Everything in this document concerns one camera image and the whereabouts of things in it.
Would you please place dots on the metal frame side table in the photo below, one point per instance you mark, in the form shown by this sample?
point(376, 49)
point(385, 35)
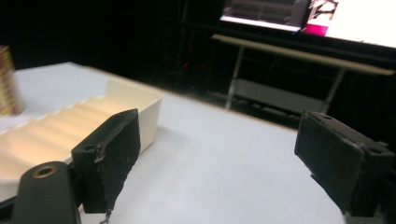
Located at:
point(289, 81)

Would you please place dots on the stacked wooden blocks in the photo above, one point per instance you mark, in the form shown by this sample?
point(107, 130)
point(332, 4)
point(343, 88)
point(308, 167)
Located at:
point(7, 81)

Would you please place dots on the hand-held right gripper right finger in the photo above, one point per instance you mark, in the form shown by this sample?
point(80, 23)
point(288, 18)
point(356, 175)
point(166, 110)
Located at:
point(330, 155)

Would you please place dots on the cream plastic divided tray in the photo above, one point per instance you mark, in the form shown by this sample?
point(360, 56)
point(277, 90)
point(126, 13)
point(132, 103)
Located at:
point(62, 130)

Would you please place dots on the bright white monitor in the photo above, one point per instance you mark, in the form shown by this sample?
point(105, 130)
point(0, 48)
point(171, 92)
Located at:
point(358, 18)

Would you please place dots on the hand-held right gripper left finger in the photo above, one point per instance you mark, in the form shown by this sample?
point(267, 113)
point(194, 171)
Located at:
point(112, 155)

